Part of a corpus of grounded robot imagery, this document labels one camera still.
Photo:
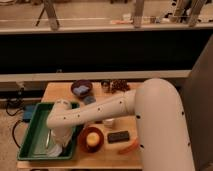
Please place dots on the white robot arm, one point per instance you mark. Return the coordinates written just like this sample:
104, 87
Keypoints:
164, 141

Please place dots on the silver spoon in tray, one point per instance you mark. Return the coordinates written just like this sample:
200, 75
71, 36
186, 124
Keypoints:
48, 139

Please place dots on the green plastic tray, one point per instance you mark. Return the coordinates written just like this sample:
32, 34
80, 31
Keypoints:
34, 147

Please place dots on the small metal can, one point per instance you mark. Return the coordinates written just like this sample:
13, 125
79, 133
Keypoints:
105, 84

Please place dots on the blue small cup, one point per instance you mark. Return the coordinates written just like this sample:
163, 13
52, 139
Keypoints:
89, 99

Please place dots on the blue cloth in bowl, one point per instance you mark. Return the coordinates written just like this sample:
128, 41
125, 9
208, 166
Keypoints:
79, 91

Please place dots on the dark purple bowl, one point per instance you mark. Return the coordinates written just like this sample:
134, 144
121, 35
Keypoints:
78, 83

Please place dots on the white cup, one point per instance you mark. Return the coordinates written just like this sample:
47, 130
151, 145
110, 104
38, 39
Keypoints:
109, 123

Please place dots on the wooden table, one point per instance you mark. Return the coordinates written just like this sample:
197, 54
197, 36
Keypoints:
107, 157

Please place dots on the black rectangular sponge block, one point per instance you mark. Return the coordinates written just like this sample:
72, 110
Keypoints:
115, 137

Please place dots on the yellow apple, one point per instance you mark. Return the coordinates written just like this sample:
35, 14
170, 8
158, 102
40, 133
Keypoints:
92, 139

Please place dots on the red bowl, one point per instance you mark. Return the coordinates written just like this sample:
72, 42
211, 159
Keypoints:
82, 139

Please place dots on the orange carrot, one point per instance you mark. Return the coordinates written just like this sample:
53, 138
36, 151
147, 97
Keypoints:
129, 148

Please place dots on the blue power box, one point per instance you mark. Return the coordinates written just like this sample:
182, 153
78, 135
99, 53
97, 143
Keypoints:
28, 112

